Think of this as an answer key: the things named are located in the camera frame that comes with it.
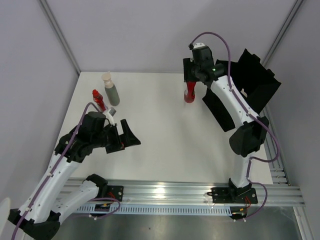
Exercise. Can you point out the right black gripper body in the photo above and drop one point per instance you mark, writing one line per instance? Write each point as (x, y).
(195, 69)

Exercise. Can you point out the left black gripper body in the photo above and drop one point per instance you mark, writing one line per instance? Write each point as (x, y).
(109, 138)

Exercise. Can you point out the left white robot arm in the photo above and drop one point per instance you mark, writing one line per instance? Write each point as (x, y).
(41, 216)

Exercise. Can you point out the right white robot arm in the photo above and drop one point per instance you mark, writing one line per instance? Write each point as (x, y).
(250, 128)

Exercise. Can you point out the black canvas bag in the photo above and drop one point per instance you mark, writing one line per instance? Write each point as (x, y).
(259, 85)

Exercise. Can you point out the small red bottle left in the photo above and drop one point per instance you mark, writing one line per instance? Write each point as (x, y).
(98, 99)

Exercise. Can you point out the grey bottle beige pump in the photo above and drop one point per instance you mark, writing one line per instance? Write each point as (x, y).
(110, 89)

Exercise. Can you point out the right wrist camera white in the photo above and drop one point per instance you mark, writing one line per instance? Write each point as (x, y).
(198, 45)

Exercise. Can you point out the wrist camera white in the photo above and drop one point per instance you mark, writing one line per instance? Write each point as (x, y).
(109, 114)
(198, 45)

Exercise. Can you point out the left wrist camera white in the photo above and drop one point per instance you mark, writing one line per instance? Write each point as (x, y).
(109, 114)

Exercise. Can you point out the aluminium mounting rail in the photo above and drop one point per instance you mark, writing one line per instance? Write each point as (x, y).
(195, 194)

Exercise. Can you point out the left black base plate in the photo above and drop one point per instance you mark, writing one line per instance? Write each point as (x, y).
(115, 192)

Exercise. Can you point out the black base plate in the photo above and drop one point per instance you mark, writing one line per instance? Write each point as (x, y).
(115, 192)
(224, 195)

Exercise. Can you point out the slotted cable duct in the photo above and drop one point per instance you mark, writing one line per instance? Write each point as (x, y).
(136, 209)

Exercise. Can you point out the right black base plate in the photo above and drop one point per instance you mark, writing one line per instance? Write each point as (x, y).
(224, 195)

